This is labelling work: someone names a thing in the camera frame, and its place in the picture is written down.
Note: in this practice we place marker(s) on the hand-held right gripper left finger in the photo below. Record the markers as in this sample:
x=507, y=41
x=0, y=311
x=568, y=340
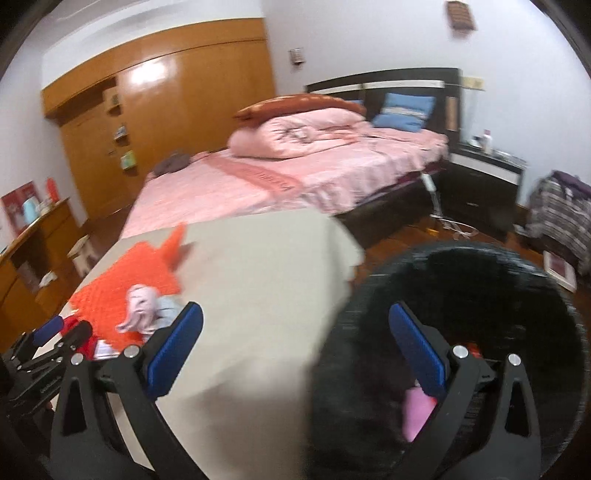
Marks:
x=178, y=344

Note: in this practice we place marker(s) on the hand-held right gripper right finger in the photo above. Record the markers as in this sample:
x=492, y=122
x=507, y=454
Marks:
x=415, y=346

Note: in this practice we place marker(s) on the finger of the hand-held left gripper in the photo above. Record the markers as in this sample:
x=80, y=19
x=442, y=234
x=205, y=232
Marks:
x=79, y=333
x=50, y=328

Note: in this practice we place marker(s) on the red wrapper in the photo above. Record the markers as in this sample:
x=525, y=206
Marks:
x=73, y=325

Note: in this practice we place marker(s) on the pink white cloth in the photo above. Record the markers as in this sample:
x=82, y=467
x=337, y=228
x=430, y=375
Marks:
x=138, y=310

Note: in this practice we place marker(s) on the pink wrapper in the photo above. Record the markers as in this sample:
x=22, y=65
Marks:
x=415, y=413

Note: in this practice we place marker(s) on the black bag-lined trash bin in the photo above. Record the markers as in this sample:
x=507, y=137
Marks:
x=508, y=295

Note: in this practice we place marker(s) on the wooden side cabinet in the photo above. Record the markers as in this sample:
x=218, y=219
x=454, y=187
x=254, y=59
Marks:
x=27, y=277

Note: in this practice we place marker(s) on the white wooden stool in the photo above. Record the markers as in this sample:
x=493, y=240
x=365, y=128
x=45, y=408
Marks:
x=82, y=251

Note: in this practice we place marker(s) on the light blue kettle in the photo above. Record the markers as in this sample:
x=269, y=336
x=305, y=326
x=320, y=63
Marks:
x=30, y=212

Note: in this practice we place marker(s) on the red framed picture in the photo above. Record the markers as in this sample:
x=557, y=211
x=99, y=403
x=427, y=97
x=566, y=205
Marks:
x=14, y=207

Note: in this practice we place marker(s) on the red thermos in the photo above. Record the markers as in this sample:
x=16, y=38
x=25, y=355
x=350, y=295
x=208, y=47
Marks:
x=51, y=190

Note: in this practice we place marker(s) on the white floor scale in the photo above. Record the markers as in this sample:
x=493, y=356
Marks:
x=561, y=272

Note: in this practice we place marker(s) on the white blanket controller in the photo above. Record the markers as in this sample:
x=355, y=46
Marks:
x=430, y=183

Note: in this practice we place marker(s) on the black white nightstand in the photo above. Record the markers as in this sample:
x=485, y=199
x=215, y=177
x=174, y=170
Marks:
x=480, y=184

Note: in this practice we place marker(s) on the bed with pink sheet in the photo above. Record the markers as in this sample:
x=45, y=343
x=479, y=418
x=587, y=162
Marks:
x=286, y=184

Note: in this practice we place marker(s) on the plaid clothes pile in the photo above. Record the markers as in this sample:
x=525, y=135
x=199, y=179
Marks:
x=558, y=217

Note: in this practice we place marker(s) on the white bottle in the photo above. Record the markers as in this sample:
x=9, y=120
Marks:
x=487, y=142

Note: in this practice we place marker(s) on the blue pillow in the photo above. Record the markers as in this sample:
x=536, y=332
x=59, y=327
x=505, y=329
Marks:
x=404, y=112

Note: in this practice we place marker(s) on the folded pink quilt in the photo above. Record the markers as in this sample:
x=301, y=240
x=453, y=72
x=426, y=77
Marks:
x=295, y=136

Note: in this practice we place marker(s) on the brown wooden wardrobe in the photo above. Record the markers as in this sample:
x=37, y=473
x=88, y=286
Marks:
x=184, y=101

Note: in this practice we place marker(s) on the dark wooden headboard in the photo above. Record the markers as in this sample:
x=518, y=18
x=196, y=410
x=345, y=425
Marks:
x=411, y=83

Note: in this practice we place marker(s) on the red-brown dotted blanket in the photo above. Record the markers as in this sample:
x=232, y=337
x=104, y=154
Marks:
x=295, y=104

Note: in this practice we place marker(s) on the yellow wall socket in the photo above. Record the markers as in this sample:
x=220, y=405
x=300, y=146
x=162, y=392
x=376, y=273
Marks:
x=474, y=83

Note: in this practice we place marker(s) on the wall intercom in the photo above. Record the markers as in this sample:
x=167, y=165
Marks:
x=297, y=56

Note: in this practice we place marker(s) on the brown wall decoration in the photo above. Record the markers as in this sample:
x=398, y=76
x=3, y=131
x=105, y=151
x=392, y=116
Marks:
x=461, y=14

